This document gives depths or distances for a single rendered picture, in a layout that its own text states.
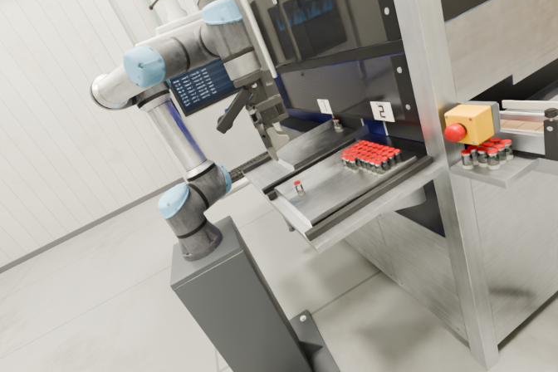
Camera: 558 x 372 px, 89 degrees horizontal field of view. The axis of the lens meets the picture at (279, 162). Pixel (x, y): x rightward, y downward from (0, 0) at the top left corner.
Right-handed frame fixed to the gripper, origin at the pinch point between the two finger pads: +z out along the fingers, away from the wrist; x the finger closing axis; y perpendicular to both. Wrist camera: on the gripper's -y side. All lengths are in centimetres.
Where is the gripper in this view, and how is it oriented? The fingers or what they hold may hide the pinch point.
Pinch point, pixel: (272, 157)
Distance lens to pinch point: 70.9
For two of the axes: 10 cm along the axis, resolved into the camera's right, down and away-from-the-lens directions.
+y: 9.2, -3.8, -0.4
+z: 3.7, 8.5, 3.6
